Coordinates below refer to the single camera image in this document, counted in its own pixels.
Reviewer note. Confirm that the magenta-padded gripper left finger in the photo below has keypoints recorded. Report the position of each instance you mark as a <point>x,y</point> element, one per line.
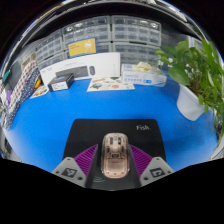
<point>68,170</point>

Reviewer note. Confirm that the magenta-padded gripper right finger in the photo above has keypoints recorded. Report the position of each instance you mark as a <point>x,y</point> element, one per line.
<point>156,170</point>

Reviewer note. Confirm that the transparent pink computer mouse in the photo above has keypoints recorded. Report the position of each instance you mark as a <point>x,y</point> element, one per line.
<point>115,156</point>

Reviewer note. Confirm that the black mouse pad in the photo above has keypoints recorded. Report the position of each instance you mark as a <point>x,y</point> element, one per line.
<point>83,133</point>

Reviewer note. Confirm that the green plant in white pot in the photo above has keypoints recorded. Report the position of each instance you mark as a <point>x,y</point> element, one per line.
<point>190,103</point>

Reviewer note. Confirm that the small black box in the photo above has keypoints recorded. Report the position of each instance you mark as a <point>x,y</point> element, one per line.
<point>61,82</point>

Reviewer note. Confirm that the white and blue tissue box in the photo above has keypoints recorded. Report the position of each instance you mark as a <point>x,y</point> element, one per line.
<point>140,78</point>

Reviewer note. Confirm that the red blue checkered cloth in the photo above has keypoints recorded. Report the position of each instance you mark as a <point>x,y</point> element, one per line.
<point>21,81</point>

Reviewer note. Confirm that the long white keyboard box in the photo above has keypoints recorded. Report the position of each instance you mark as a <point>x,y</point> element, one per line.
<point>103,65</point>

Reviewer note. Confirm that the yellow flat box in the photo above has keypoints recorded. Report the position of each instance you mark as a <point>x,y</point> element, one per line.
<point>82,47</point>

